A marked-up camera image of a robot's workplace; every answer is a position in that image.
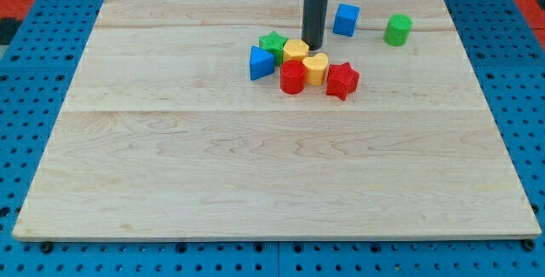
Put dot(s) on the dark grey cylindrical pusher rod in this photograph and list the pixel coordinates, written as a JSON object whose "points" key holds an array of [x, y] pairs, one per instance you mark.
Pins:
{"points": [[313, 22]]}

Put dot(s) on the blue cube block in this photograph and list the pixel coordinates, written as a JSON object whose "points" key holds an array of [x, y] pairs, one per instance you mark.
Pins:
{"points": [[346, 19]]}

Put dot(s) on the yellow hexagon block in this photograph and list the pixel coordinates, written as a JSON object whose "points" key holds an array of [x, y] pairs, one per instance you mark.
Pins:
{"points": [[295, 49]]}

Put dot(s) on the green star block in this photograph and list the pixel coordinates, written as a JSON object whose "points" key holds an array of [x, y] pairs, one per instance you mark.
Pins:
{"points": [[274, 44]]}

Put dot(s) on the yellow heart block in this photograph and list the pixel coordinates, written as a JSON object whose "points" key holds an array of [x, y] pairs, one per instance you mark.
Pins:
{"points": [[316, 68]]}

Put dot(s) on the green cylinder block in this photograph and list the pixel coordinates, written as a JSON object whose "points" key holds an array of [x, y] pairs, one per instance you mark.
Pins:
{"points": [[398, 30]]}

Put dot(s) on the red cylinder block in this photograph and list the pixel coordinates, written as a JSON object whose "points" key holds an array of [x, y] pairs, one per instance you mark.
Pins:
{"points": [[292, 77]]}

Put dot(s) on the blue triangle block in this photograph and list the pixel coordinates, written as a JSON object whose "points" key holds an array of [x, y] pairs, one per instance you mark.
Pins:
{"points": [[262, 63]]}

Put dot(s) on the red star block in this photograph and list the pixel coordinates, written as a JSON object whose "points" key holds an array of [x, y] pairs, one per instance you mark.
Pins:
{"points": [[342, 80]]}

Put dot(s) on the light wooden board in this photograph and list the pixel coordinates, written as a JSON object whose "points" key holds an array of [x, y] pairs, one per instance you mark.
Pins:
{"points": [[162, 135]]}

